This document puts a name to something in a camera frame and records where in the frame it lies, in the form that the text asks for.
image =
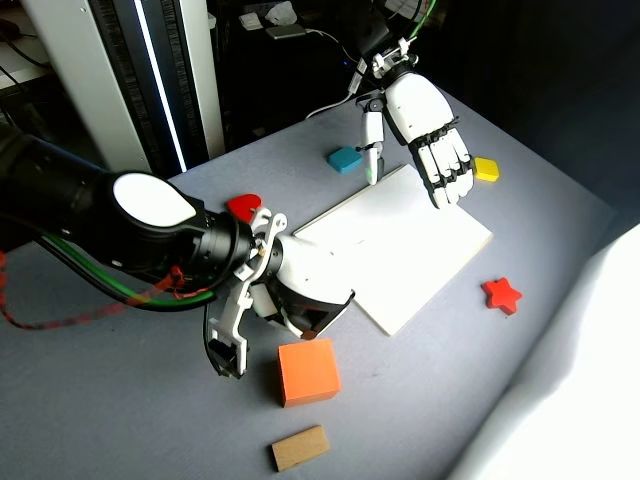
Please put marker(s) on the white backdrop sheet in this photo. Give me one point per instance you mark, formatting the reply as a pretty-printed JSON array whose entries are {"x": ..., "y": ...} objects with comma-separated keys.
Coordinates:
[{"x": 575, "y": 390}]

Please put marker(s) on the yellow block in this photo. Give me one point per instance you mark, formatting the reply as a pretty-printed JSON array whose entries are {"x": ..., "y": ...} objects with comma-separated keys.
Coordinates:
[{"x": 486, "y": 169}]

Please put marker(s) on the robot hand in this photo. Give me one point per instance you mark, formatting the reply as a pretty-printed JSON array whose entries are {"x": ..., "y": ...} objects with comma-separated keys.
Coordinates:
[
  {"x": 415, "y": 107},
  {"x": 305, "y": 270}
]

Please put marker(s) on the orange cube block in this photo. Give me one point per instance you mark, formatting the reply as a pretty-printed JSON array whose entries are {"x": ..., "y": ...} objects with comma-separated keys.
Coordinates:
[{"x": 307, "y": 370}]

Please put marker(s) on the blue block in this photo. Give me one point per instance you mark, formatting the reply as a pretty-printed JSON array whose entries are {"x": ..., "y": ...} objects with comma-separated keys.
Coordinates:
[{"x": 345, "y": 160}]

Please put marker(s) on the red heart block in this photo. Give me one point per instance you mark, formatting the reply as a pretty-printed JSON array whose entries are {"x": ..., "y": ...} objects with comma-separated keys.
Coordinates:
[{"x": 242, "y": 205}]

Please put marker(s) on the white paper pad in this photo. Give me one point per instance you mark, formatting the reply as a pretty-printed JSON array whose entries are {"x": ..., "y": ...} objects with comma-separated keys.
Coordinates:
[{"x": 410, "y": 250}]

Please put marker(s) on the grey table cloth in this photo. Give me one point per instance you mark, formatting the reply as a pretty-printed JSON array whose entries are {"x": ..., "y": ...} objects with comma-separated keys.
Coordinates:
[{"x": 150, "y": 400}]

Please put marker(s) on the red star block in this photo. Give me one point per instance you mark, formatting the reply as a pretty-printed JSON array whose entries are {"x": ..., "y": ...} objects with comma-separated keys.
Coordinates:
[{"x": 501, "y": 295}]

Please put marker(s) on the white and black column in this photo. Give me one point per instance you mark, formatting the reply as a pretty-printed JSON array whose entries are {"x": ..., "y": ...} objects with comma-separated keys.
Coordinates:
[{"x": 120, "y": 75}]

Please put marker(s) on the plain wooden rectangular block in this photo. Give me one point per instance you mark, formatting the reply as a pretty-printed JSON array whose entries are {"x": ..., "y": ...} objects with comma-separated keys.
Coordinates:
[{"x": 301, "y": 448}]

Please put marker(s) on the silver flat device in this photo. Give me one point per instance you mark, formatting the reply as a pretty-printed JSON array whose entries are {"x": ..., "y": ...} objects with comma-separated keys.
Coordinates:
[{"x": 285, "y": 31}]

